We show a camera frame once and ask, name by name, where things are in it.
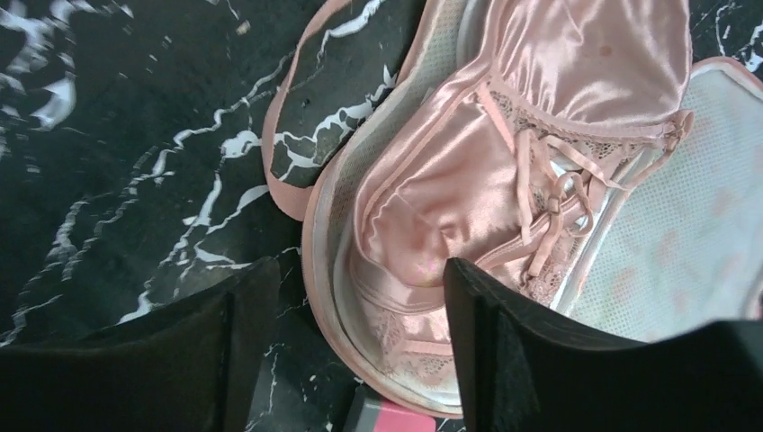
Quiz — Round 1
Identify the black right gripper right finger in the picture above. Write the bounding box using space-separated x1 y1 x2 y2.
444 258 762 431

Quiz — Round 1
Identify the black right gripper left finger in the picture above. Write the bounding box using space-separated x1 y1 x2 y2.
1 257 281 431

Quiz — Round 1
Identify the floral mesh laundry bag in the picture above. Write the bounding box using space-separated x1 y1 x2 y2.
262 1 762 418

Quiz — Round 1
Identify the pink satin bra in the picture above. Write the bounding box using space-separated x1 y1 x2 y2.
348 1 692 387

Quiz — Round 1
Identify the pink and grey stamp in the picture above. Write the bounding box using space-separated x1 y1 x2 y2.
342 384 436 432

